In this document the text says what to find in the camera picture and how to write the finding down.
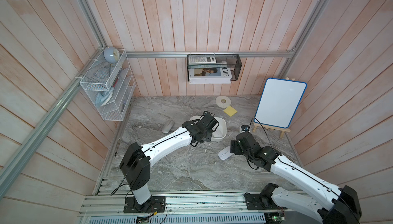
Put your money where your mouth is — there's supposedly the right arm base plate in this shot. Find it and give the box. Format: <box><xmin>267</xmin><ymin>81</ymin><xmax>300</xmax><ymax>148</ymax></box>
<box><xmin>244</xmin><ymin>192</ymin><xmax>287</xmax><ymax>211</ymax></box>

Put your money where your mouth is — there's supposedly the white wire wall rack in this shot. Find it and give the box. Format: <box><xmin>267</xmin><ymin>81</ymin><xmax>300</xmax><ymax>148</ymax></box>
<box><xmin>80</xmin><ymin>49</ymin><xmax>136</xmax><ymax>121</ymax></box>

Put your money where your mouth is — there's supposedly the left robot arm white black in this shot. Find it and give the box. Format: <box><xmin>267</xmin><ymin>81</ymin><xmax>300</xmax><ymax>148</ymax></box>
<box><xmin>119</xmin><ymin>111</ymin><xmax>220</xmax><ymax>212</ymax></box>

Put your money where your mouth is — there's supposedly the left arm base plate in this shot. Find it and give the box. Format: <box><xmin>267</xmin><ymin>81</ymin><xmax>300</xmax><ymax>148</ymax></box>
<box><xmin>123</xmin><ymin>196</ymin><xmax>166</xmax><ymax>213</ymax></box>

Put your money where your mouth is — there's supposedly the white computer mouse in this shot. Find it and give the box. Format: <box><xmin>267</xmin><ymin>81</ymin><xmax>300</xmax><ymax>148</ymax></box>
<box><xmin>218</xmin><ymin>146</ymin><xmax>233</xmax><ymax>161</ymax></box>

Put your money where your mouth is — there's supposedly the grey computer mouse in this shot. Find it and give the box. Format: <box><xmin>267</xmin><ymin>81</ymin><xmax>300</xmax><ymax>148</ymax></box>
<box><xmin>161</xmin><ymin>120</ymin><xmax>175</xmax><ymax>134</ymax></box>

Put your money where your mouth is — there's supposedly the yellow sticky note pad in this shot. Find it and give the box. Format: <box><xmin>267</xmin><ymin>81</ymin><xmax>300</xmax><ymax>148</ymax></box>
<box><xmin>223</xmin><ymin>106</ymin><xmax>237</xmax><ymax>117</ymax></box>

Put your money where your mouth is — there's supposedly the white magazine book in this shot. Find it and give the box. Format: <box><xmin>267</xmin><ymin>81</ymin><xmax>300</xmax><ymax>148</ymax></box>
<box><xmin>189</xmin><ymin>67</ymin><xmax>232</xmax><ymax>84</ymax></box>

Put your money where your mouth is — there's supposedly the green thin book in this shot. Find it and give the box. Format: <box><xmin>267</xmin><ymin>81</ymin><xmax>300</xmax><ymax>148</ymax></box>
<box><xmin>187</xmin><ymin>61</ymin><xmax>228</xmax><ymax>69</ymax></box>

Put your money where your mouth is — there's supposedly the aluminium front rail frame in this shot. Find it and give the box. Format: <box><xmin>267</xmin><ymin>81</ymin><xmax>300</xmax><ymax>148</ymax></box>
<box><xmin>78</xmin><ymin>190</ymin><xmax>332</xmax><ymax>217</ymax></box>

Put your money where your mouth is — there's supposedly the white calculator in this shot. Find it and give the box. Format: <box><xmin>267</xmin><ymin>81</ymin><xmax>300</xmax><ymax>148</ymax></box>
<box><xmin>188</xmin><ymin>56</ymin><xmax>217</xmax><ymax>65</ymax></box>

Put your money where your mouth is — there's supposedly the black mesh wall basket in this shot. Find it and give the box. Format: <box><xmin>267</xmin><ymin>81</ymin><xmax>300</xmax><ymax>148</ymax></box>
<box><xmin>186</xmin><ymin>53</ymin><xmax>242</xmax><ymax>82</ymax></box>

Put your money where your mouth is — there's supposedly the blue framed whiteboard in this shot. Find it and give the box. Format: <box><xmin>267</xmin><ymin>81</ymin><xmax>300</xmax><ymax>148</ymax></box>
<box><xmin>254</xmin><ymin>78</ymin><xmax>308</xmax><ymax>129</ymax></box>

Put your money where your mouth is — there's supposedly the white tape roll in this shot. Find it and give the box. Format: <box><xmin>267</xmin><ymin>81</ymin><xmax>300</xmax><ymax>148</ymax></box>
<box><xmin>216</xmin><ymin>96</ymin><xmax>231</xmax><ymax>108</ymax></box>

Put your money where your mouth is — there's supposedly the white plastic storage box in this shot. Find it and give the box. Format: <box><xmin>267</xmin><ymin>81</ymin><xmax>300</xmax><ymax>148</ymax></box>
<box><xmin>187</xmin><ymin>115</ymin><xmax>227</xmax><ymax>142</ymax></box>

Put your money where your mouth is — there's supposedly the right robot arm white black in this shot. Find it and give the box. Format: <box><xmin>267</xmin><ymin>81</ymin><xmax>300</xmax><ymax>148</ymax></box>
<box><xmin>230</xmin><ymin>131</ymin><xmax>362</xmax><ymax>224</ymax></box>

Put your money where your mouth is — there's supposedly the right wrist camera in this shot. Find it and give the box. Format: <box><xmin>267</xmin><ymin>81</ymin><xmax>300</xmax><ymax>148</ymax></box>
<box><xmin>239</xmin><ymin>125</ymin><xmax>250</xmax><ymax>133</ymax></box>

